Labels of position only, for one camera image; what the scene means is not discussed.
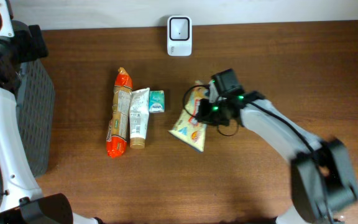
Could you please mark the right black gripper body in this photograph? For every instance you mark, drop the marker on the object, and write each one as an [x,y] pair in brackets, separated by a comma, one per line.
[220,102]

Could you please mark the green tissue pack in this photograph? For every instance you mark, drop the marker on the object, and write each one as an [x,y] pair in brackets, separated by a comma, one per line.
[157,101]

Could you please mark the white cream tube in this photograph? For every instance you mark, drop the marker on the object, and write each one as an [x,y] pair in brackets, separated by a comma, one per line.
[139,118]

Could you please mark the orange biscuit packet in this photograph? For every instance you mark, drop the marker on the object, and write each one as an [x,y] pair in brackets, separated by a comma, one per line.
[116,140]

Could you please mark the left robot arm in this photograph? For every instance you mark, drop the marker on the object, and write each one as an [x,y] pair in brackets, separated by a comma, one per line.
[21,198]

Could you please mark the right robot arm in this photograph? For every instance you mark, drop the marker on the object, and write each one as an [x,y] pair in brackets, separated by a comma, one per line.
[323,180]

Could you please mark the white barcode scanner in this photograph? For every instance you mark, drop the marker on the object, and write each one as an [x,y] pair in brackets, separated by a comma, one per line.
[179,36]

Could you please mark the grey plastic mesh basket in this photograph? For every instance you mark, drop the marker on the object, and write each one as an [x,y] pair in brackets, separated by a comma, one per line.
[35,102]

